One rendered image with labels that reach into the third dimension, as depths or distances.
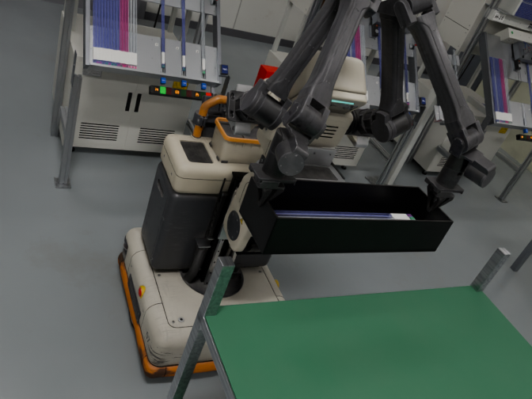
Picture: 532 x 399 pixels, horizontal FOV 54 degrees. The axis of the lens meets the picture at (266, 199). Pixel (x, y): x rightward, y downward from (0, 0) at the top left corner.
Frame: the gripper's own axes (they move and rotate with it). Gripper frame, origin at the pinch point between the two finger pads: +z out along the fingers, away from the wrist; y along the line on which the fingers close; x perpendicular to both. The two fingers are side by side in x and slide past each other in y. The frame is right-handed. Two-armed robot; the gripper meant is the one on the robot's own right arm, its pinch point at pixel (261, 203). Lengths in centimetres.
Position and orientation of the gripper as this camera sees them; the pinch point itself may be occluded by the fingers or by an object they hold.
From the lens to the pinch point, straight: 128.4
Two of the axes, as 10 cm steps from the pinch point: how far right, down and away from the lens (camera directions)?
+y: 8.7, 0.4, 4.8
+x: -3.6, -6.0, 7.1
